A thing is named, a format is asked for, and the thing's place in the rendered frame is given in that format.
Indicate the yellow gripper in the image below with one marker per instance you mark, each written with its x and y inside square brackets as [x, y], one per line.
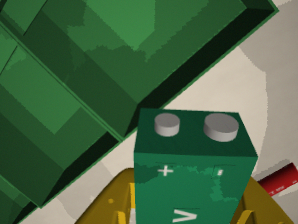
[113, 204]

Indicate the red aa battery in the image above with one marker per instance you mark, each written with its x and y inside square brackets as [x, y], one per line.
[280, 179]

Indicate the green 9v battery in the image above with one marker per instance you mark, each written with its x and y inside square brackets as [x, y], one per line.
[190, 166]

